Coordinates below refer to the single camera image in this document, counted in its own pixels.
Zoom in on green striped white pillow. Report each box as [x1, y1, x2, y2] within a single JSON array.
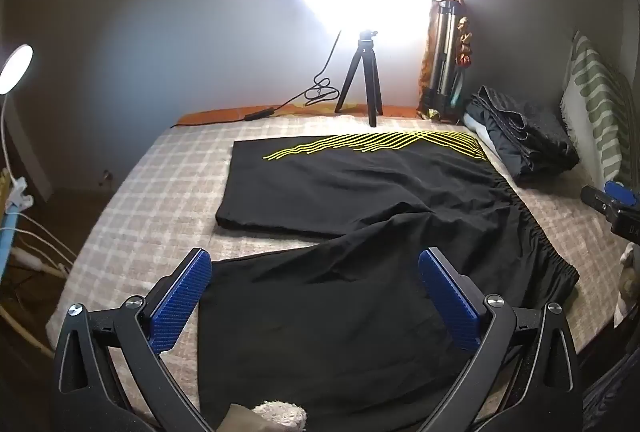
[[559, 31, 637, 189]]

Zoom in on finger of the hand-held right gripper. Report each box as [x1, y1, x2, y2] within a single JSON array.
[[580, 185, 621, 215], [603, 180, 639, 209]]

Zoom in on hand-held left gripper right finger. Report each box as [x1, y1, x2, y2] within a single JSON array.
[[418, 247, 584, 432]]

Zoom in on white fuzzy cloth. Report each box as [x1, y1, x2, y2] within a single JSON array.
[[220, 400, 307, 432]]

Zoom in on white desk lamp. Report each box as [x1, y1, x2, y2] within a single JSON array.
[[0, 44, 35, 214]]

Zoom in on black ring light cable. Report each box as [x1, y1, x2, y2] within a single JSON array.
[[170, 0, 364, 129]]

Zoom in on gold and red ribbon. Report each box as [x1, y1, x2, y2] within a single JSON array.
[[457, 16, 474, 69]]

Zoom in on person's right hand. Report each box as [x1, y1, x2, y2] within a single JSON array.
[[613, 244, 640, 329]]

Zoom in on beige checked blanket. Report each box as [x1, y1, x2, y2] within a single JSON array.
[[47, 114, 632, 432]]

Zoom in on small black tripod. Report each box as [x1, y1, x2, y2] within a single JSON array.
[[334, 29, 385, 128]]

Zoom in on white cables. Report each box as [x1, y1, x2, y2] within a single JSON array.
[[0, 210, 77, 359]]

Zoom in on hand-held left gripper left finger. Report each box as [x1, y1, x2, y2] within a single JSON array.
[[52, 248, 216, 432]]

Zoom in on folded silver tripod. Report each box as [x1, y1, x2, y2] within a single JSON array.
[[427, 0, 468, 119]]

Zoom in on pile of dark folded clothes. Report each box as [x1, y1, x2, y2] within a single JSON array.
[[464, 84, 581, 186]]

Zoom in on black pants with yellow stripes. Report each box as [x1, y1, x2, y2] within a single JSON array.
[[197, 129, 581, 432]]

